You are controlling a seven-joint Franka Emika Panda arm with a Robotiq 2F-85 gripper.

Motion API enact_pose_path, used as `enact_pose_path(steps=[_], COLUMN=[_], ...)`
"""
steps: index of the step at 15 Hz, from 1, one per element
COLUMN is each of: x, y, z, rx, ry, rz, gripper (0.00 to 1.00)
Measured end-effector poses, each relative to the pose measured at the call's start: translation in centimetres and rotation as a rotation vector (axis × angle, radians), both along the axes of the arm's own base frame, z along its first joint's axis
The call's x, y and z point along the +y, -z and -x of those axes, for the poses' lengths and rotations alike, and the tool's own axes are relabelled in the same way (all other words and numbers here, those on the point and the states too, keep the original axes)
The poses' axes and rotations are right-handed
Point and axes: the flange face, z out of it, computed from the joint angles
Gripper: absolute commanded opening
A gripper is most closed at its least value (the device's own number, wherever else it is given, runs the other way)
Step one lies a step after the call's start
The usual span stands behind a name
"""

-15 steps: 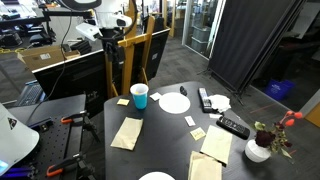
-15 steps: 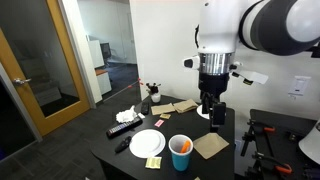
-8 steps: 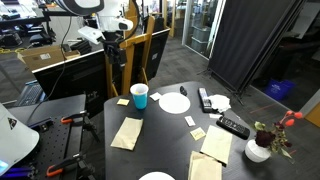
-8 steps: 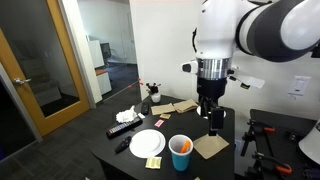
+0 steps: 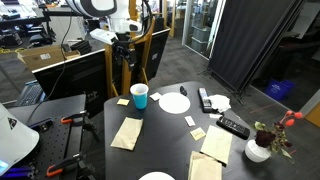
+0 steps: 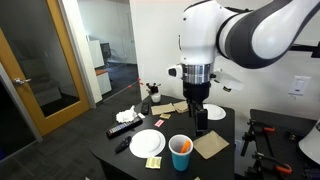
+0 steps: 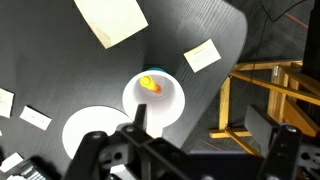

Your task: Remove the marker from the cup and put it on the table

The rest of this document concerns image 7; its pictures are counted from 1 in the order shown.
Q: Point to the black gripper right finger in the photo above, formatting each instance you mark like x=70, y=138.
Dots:
x=286, y=153

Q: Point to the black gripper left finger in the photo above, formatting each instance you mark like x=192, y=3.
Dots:
x=96, y=150

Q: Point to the orange toy carrot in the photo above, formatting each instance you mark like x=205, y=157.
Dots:
x=149, y=83

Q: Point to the blue plastic cup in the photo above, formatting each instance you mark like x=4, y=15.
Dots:
x=168, y=103

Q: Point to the white round plate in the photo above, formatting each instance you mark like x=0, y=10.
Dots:
x=90, y=128

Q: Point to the wooden easel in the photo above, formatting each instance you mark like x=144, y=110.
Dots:
x=280, y=88

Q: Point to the black and grey remote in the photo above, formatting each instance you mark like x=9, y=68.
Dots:
x=33, y=170

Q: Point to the small white card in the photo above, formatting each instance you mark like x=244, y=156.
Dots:
x=10, y=162

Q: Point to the large black monitor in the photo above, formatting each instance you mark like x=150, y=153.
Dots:
x=314, y=33

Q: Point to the yellow sticky note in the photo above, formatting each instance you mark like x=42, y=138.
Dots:
x=202, y=55

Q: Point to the brown paper napkin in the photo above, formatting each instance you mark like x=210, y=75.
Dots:
x=110, y=20

